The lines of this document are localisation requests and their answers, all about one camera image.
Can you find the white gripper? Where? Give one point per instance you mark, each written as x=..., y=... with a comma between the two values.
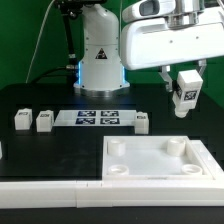
x=151, y=43

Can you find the white square tabletop part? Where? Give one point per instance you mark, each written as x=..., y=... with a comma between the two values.
x=152, y=158

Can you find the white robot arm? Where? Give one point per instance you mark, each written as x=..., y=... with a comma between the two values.
x=94, y=39

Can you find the white marker plate with tags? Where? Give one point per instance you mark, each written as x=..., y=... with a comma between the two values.
x=95, y=118

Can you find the white part at left edge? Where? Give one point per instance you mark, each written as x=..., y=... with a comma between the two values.
x=1, y=153

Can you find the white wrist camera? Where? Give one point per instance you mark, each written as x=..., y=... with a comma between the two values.
x=145, y=9

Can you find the white L-shaped fence wall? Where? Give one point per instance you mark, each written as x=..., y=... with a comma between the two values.
x=114, y=193

